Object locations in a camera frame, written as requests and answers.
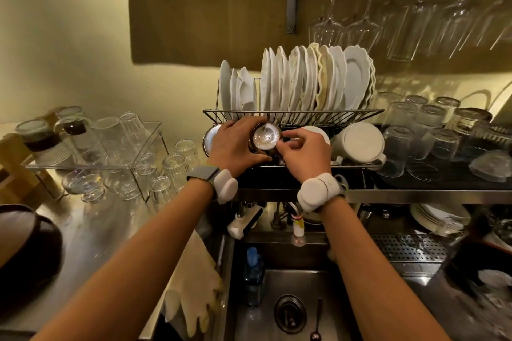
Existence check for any clear plastic lid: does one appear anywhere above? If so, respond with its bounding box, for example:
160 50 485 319
468 150 512 184

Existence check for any perforated steel drain tray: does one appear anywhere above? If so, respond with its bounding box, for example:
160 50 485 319
371 233 449 264

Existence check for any white wrist tracker band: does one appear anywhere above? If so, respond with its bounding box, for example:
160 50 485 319
296 172 349 214

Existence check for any large white mug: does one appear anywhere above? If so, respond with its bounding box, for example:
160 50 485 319
331 122 388 166

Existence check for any white faucet head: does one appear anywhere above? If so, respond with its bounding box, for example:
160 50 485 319
227 202 265 241

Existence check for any small white cup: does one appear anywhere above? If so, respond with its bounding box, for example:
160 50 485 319
300 125 331 146

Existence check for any person's right hand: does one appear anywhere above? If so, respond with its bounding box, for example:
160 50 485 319
275 128 333 185

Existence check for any small steel cup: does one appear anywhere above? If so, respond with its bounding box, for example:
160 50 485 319
248 122 284 154

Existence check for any steel bowl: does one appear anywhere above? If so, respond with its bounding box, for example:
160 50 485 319
202 124 223 156

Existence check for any stainless steel shelf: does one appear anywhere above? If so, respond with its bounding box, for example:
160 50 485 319
235 164 512 205

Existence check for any dark round pot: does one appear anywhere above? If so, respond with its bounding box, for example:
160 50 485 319
0 204 64 315

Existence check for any wooden stand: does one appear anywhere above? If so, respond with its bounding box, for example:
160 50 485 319
0 132 61 202

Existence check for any round sink drain strainer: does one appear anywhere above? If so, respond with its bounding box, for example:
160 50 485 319
274 294 308 334

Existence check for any group of clear drinking glasses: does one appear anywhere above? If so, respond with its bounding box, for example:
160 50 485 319
53 106 200 209

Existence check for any grey wristband with white tracker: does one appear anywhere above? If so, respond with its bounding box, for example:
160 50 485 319
186 166 239 205

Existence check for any clear acrylic shelf riser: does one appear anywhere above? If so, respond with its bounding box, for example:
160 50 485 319
23 120 169 202

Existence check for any group of upturned glass tumblers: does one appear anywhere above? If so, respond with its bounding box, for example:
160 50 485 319
375 91 512 183

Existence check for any blue-capped soap bottle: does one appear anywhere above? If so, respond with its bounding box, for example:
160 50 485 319
243 246 265 308

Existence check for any stack of white dinner plates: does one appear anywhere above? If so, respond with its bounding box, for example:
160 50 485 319
410 202 473 237

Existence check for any steel sink basin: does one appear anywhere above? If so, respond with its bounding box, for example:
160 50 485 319
233 268 353 341

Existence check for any row of white plates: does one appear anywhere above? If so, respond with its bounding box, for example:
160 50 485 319
219 43 377 121

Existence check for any person's left hand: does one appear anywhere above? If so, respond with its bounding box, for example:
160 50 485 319
207 116 273 178

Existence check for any row of hanging wine glasses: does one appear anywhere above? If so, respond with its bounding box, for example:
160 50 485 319
310 0 512 62

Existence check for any small white striped bottle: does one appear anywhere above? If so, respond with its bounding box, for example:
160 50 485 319
291 212 307 248

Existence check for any pair of white rubber gloves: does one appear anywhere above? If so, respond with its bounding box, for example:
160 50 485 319
163 230 223 338

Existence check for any glass jar with dark lid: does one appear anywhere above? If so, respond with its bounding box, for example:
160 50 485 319
15 119 73 166

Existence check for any person's left forearm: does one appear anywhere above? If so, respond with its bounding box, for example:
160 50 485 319
31 179 217 341

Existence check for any person's right forearm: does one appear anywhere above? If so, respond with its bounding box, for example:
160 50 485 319
319 197 451 341

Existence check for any wire dish rack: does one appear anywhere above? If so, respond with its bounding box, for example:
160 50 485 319
202 77 385 128

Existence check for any metal spoon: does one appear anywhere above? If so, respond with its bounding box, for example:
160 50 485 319
310 298 324 341

